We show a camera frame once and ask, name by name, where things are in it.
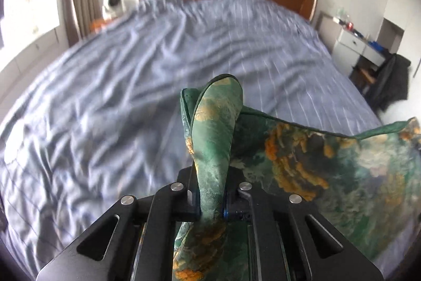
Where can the green patterned satin jacket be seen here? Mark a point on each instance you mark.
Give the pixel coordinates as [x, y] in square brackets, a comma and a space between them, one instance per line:
[366, 185]

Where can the blue checked duvet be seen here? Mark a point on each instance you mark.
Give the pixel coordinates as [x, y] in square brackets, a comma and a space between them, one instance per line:
[104, 119]

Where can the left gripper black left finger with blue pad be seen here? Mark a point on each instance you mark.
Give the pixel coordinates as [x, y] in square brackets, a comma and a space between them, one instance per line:
[133, 239]

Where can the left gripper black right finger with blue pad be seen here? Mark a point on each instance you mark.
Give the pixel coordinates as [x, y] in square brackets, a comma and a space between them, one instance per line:
[288, 239]

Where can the white window cabinet drawers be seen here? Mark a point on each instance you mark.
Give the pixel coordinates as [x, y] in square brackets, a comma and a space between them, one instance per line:
[19, 71]

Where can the orange wooden nightstand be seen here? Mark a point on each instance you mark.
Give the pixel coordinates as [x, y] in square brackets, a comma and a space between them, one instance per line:
[98, 25]

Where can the wooden chair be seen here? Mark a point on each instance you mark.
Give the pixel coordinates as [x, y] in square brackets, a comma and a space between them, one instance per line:
[362, 79]

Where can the red can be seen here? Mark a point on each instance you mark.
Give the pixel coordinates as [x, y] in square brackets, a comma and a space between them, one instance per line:
[350, 26]

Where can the white desk with drawers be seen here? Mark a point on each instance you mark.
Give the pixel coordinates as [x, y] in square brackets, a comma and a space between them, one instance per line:
[346, 48]

